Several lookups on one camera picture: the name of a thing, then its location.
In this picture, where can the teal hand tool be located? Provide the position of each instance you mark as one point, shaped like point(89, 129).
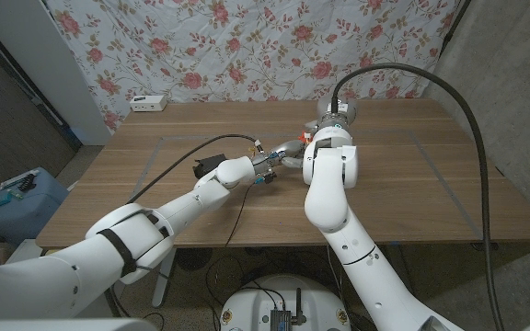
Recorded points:
point(3, 201)

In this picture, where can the white power strip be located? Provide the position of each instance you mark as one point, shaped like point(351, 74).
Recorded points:
point(148, 103)

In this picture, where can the white table leg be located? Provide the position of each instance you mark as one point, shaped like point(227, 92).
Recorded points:
point(164, 280)

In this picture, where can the grey table leg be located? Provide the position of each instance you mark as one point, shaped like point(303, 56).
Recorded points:
point(403, 271)

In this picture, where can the black backdrop stand pole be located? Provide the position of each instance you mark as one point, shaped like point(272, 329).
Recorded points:
point(456, 20)

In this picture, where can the black round fan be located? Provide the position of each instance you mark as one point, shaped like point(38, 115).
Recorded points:
point(196, 257)

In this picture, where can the floral backdrop cloth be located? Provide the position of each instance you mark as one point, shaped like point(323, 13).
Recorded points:
point(246, 46)

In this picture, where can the white flat tool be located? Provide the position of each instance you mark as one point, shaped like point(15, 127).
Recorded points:
point(19, 179)

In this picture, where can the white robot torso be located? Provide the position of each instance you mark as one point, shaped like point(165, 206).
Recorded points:
point(283, 299)

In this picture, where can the white wall panel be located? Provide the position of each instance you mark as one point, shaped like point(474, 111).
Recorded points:
point(53, 69)

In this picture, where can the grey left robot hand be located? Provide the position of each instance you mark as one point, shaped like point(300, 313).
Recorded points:
point(285, 148)

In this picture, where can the black card holder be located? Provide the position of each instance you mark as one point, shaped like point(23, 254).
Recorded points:
point(209, 164)

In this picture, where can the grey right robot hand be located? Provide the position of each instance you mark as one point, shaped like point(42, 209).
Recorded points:
point(341, 115)

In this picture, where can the black clip tool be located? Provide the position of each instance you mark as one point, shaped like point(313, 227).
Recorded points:
point(26, 182)

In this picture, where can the grey tape outline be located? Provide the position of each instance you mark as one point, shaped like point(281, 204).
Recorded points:
point(177, 137)

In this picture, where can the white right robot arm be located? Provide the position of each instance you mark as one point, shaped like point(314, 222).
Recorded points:
point(334, 207)

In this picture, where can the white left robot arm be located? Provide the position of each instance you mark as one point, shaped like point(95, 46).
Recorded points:
point(131, 243)

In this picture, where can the blue storage case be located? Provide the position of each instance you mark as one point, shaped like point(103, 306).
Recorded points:
point(21, 216)

